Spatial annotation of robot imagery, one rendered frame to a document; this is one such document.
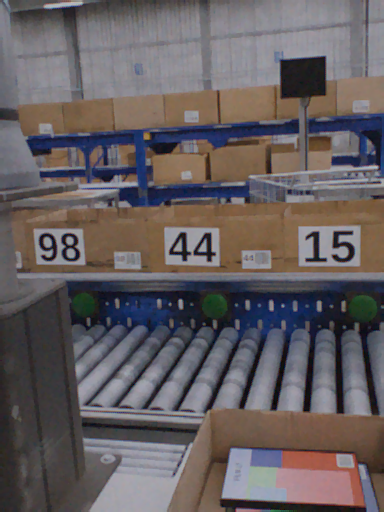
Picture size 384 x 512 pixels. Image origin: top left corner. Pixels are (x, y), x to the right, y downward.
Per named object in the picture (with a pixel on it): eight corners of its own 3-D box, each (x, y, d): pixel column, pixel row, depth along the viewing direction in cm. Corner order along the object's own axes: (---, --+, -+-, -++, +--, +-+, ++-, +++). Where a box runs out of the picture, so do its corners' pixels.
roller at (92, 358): (26, 424, 122) (23, 402, 121) (115, 338, 171) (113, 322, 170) (48, 425, 121) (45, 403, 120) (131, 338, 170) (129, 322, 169)
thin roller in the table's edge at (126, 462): (21, 453, 101) (176, 466, 94) (27, 447, 103) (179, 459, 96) (22, 464, 101) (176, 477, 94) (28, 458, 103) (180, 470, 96)
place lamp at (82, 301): (72, 317, 170) (70, 294, 168) (74, 315, 171) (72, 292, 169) (94, 317, 168) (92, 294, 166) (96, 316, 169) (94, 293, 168)
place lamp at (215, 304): (202, 319, 160) (201, 295, 159) (203, 317, 161) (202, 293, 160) (227, 319, 159) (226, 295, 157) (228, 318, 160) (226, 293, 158)
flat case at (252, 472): (367, 517, 74) (367, 507, 74) (220, 508, 78) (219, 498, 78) (356, 459, 88) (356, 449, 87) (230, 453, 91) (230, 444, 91)
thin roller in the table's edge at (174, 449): (36, 438, 106) (184, 449, 99) (41, 433, 108) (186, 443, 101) (37, 448, 106) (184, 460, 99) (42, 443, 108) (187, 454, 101)
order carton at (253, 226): (149, 275, 169) (145, 218, 166) (175, 255, 197) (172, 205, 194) (284, 275, 160) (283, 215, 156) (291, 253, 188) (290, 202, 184)
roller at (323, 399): (309, 443, 108) (308, 418, 107) (316, 344, 157) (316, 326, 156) (336, 445, 107) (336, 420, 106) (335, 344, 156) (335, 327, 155)
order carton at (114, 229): (29, 276, 179) (22, 221, 175) (70, 256, 206) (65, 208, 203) (150, 275, 169) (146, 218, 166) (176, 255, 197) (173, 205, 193)
